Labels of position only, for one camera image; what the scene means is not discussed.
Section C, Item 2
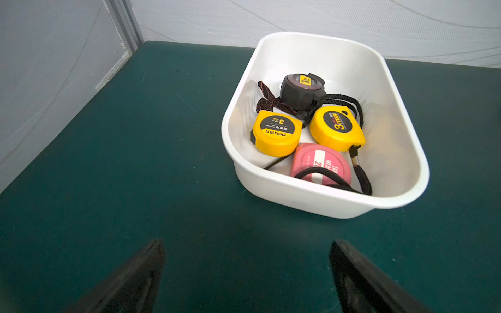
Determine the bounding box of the white plastic storage box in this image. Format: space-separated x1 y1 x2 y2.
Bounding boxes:
221 32 429 219

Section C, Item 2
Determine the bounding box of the yellow deli tape measure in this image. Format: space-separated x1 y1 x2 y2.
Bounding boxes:
250 110 303 157

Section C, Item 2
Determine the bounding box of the pink tape measure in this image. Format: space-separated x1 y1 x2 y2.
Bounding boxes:
264 142 363 194

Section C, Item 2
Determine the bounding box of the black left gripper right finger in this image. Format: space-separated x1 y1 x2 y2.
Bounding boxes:
330 240 431 312

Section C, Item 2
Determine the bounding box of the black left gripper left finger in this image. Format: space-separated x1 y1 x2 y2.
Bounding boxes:
65 239 165 312

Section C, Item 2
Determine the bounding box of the yellow tape measure black strap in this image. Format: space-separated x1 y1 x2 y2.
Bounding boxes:
308 93 373 196

